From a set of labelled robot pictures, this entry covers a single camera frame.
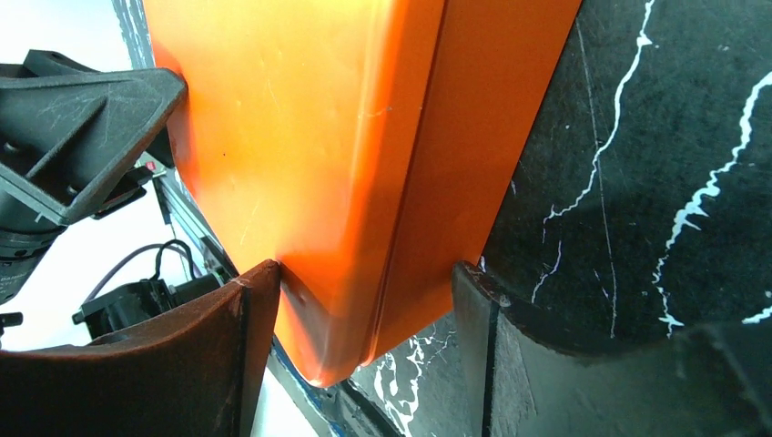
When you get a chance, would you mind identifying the orange box lid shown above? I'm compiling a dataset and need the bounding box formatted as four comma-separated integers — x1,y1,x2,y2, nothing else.
144,1,443,387

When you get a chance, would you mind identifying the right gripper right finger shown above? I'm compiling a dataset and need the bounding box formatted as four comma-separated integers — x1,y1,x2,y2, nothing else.
452,261,771,436

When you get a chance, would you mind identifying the orange chocolate box with tray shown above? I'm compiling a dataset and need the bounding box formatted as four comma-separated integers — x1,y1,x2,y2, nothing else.
363,1,580,363

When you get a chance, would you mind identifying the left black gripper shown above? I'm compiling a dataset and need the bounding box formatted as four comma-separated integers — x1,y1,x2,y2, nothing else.
1,50,187,302

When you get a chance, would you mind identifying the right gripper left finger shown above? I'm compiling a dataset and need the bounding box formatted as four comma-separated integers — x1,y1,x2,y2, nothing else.
1,260,280,436

